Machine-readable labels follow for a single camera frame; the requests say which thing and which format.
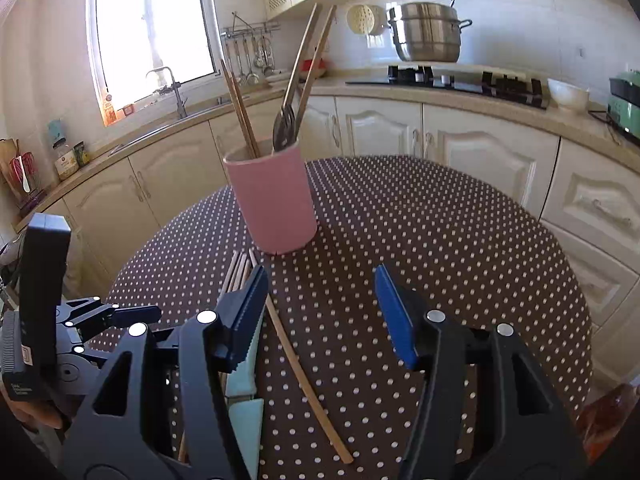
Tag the person's left hand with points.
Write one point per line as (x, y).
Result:
(40, 412)

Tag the beige kitchen countertop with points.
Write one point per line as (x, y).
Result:
(330, 85)

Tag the cream perforated plate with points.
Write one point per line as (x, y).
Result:
(360, 19)

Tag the red container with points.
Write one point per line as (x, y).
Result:
(320, 65)

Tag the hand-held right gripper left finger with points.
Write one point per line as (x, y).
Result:
(247, 305)

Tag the black gas stove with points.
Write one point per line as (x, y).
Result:
(450, 85)

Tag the pink utensil holder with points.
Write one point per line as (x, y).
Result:
(272, 200)

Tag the long wooden chopstick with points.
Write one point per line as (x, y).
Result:
(248, 130)
(305, 385)
(235, 105)

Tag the metal sink faucet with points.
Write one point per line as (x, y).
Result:
(180, 102)

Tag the orange bottle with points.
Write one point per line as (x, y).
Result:
(108, 110)

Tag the small dark spice bottle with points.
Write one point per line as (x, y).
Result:
(81, 155)

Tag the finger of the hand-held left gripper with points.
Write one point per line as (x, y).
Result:
(137, 315)
(90, 354)

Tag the green electric cooker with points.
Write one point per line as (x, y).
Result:
(625, 105)

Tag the white bowl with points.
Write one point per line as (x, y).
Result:
(567, 95)

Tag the kitchen window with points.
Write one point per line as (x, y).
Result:
(150, 25)

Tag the reddish brown object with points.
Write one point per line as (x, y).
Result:
(605, 420)

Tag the cream lower cabinets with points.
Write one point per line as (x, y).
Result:
(480, 155)

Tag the round polka dot table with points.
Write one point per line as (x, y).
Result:
(400, 220)

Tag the row of hanging kitchen ladles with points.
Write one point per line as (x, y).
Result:
(252, 77)

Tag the light blue sheathed knife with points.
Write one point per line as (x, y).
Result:
(247, 435)

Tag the clear holder with red utensils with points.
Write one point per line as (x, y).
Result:
(25, 180)

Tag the glass jar white label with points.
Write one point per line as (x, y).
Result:
(65, 162)

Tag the teal carton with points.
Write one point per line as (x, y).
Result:
(56, 132)

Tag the stainless steel sink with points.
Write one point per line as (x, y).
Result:
(165, 127)

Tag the stainless steel steamer pot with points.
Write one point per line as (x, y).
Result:
(427, 35)

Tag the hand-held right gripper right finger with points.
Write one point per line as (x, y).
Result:
(395, 310)

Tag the metal wall rack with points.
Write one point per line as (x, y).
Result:
(250, 27)

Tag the wooden cutting board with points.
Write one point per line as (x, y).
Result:
(6, 155)

